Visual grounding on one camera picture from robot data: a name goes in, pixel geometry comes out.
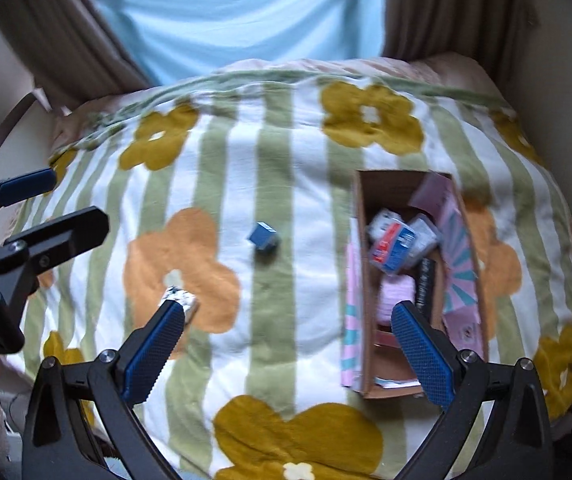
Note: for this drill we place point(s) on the striped floral blanket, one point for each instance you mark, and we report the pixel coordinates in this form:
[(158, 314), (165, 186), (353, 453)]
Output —
[(291, 160)]

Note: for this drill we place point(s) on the small blue box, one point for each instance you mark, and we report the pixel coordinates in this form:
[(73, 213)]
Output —
[(264, 237)]

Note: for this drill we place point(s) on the light blue curtain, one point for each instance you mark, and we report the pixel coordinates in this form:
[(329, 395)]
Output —
[(246, 15)]

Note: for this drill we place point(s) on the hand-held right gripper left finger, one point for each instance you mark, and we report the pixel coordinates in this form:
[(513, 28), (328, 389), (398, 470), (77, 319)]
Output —
[(158, 347)]

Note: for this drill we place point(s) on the beige padded headboard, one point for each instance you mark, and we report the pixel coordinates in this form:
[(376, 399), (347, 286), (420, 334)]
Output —
[(1, 150)]

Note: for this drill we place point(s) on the white patterned sock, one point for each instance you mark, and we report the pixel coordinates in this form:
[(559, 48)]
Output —
[(395, 384)]

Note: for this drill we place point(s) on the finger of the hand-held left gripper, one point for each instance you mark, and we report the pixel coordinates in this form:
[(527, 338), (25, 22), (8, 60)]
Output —
[(66, 232), (26, 182)]

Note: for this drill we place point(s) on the printed tissue packet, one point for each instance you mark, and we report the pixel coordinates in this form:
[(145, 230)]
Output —
[(181, 301)]

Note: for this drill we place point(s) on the beige curtain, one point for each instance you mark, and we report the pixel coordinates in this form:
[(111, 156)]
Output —
[(76, 35), (456, 10)]

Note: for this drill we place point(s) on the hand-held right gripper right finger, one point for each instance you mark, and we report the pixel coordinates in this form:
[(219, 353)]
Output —
[(423, 355)]

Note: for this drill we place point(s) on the red and blue plastic box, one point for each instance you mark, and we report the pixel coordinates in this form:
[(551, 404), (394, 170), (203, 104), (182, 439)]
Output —
[(391, 251)]

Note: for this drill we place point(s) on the small pink item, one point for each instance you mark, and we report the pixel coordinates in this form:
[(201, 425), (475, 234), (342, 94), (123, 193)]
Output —
[(397, 296)]

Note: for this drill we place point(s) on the pink printed cardboard box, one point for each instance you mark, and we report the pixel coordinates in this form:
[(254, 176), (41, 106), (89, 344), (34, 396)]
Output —
[(416, 285)]

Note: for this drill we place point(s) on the black bag roll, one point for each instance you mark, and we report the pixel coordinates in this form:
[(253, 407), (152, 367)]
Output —
[(426, 285)]

